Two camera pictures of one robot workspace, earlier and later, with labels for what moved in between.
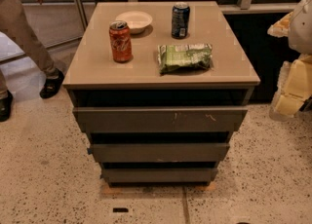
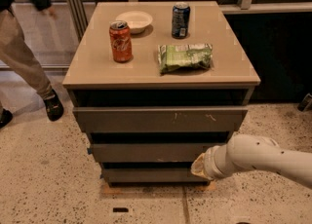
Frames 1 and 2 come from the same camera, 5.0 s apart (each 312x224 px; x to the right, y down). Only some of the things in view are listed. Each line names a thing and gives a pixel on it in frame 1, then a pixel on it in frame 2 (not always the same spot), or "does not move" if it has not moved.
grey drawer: x=159 y=152 does not move
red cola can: x=121 y=45 does not move
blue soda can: x=180 y=18 does not move
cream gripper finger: x=281 y=27 to x=198 y=168
